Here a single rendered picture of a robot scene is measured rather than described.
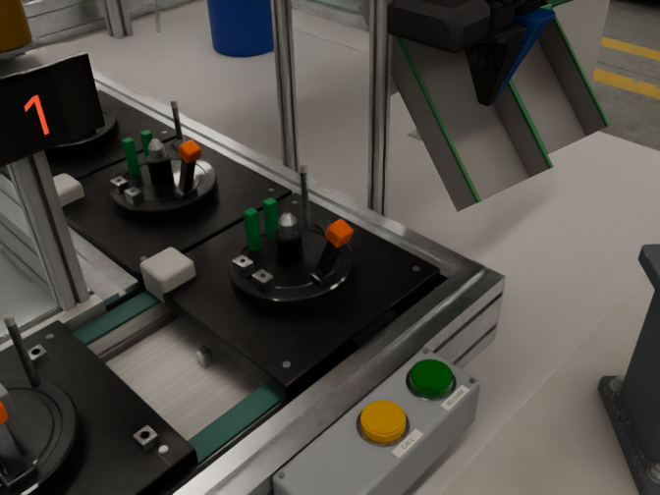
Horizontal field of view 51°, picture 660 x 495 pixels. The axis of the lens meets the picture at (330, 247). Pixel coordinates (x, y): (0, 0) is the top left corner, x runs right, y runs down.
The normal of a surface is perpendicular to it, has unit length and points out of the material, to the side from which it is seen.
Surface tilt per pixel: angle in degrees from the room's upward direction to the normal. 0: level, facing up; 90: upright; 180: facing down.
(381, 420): 0
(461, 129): 45
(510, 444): 0
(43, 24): 90
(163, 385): 0
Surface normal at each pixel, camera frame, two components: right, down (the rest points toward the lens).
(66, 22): 0.71, 0.41
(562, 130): 0.40, -0.22
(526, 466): -0.02, -0.79
